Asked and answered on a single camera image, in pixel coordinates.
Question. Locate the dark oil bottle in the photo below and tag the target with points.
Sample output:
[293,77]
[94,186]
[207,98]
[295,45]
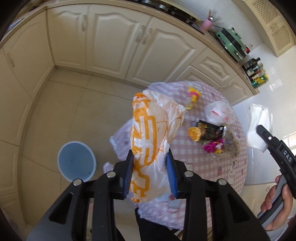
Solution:
[251,63]

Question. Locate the lower cream kitchen cabinets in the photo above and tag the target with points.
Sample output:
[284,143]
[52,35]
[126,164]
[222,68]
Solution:
[113,41]

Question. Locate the white orange plastic bag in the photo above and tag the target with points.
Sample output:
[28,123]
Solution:
[156,119]

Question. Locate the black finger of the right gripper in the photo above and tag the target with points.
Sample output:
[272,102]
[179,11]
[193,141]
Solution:
[282,155]

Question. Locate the pink magenta wrapper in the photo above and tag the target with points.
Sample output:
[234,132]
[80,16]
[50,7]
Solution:
[216,146]

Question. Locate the person right hand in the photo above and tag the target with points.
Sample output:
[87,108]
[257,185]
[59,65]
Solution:
[278,202]

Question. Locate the yellow round wrapper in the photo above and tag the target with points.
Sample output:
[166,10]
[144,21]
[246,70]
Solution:
[194,133]

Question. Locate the clear white plastic bag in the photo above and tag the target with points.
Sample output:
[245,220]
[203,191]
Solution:
[219,113]

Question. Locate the blue plastic trash bin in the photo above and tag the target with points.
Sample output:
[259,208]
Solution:
[76,161]

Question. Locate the pink utensil cup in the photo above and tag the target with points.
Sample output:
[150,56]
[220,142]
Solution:
[206,25]

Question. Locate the black snack package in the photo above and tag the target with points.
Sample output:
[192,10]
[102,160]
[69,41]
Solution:
[211,132]

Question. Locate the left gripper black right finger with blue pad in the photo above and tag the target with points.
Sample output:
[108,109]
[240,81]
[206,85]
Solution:
[231,217]

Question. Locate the green electric cooker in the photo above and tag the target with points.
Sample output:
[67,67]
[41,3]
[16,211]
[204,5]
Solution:
[232,43]

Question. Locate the pink checkered tablecloth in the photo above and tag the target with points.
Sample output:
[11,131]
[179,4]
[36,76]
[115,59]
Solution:
[208,166]

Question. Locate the yellow pink snack wrapper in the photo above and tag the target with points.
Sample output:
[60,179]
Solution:
[194,96]

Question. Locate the red cola bottle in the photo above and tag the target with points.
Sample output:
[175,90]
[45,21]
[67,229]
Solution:
[248,48]

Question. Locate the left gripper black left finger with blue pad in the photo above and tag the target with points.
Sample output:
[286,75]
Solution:
[67,218]

